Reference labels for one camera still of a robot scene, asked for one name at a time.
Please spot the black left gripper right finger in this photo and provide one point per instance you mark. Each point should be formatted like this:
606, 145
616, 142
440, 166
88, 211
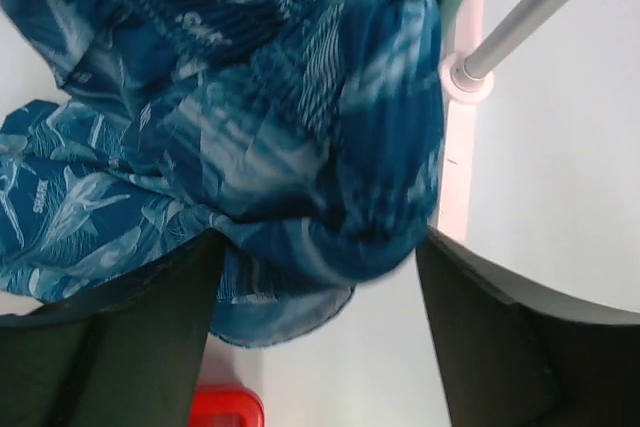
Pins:
513, 352

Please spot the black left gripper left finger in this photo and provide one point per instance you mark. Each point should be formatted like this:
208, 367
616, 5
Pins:
125, 353

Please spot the red plastic tray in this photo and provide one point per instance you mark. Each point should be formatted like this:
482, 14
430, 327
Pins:
226, 405

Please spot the blue shark-print shorts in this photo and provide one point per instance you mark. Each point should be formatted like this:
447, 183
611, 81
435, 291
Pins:
308, 132

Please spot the white metal clothes rack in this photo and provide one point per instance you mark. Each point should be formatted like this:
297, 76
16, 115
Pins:
467, 80

